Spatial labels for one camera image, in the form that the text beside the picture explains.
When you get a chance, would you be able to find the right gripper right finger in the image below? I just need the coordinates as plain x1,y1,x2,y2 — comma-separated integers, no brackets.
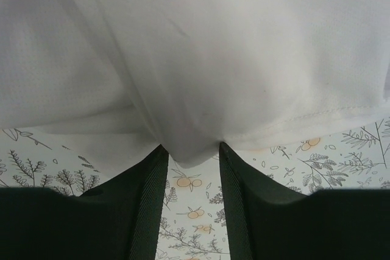
219,143,389,259

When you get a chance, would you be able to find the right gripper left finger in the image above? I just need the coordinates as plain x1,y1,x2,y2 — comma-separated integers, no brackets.
1,147,169,259

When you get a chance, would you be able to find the white t shirt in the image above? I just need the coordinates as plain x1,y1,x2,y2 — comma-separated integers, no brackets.
1,0,389,162

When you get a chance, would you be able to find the floral patterned table mat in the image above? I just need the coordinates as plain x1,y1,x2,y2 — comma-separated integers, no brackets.
1,119,389,259

